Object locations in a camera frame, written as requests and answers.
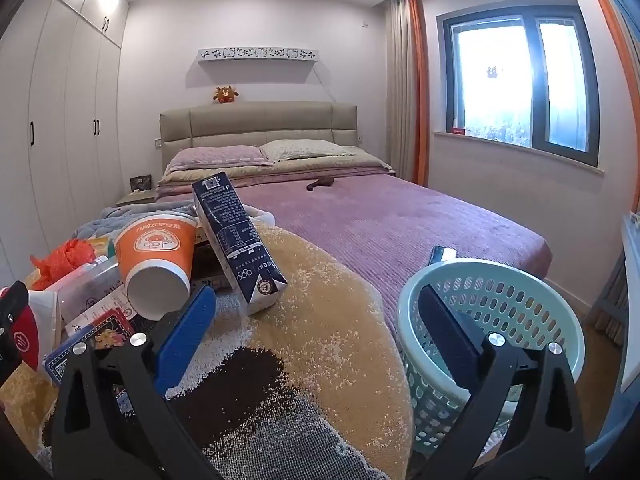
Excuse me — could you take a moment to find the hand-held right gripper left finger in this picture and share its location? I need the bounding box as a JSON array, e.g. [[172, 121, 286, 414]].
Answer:
[[50, 285, 226, 480]]

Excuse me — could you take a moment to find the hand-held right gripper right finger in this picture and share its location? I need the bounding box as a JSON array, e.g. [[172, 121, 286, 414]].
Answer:
[[407, 284, 586, 480]]

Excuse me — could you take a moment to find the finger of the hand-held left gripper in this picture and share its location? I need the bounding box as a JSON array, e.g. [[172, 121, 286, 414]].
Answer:
[[0, 280, 30, 391]]

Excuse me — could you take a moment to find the red and white container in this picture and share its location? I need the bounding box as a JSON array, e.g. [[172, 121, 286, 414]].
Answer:
[[12, 292, 63, 373]]

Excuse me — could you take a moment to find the green plastic laundry basket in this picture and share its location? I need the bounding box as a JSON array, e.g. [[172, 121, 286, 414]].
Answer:
[[397, 258, 586, 448]]

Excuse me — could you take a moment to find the orange plastic bag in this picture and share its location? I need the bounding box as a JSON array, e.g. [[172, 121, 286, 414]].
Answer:
[[29, 238, 96, 292]]

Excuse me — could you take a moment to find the dark red printed packet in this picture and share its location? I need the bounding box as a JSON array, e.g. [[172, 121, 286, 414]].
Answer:
[[65, 305, 138, 351]]

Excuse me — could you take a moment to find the blue patterned card box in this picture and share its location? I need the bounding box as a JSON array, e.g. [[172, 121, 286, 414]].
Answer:
[[42, 340, 93, 386]]

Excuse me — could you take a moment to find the clear plastic bottle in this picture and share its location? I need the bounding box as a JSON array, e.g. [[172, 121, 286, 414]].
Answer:
[[55, 255, 126, 326]]

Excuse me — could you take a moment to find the orange paper cup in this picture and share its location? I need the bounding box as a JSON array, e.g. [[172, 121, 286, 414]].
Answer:
[[114, 214, 200, 320]]

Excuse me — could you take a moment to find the dark blue milk carton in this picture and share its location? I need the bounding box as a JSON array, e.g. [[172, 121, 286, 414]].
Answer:
[[192, 172, 289, 317]]

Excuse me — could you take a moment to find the bed with purple cover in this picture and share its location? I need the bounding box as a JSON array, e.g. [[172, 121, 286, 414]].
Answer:
[[100, 172, 553, 341]]

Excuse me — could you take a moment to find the round panda rug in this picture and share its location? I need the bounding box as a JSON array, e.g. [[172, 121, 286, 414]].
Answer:
[[0, 222, 416, 480]]

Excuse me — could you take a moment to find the wooden nightstand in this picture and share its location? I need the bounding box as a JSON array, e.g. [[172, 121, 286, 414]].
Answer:
[[116, 191, 157, 208]]

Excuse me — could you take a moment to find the pink pillow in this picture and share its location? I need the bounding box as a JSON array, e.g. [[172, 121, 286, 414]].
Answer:
[[165, 145, 274, 172]]

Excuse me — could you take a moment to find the white wardrobe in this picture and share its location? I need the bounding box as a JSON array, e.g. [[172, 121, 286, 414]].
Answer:
[[0, 0, 130, 281]]

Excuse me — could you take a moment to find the dotted beige pillow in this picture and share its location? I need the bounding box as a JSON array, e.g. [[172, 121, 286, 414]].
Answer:
[[260, 140, 358, 163]]

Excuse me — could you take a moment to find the beige padded headboard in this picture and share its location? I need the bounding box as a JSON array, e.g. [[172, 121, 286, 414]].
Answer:
[[159, 101, 360, 171]]

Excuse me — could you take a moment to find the beige and orange curtain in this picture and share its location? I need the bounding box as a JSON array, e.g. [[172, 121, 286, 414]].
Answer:
[[385, 0, 431, 188]]

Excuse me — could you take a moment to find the dark framed window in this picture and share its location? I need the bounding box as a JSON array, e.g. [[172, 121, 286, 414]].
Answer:
[[436, 0, 601, 168]]

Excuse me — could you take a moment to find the white wall shelf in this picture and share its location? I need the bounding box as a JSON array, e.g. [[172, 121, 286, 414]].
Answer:
[[196, 46, 320, 67]]

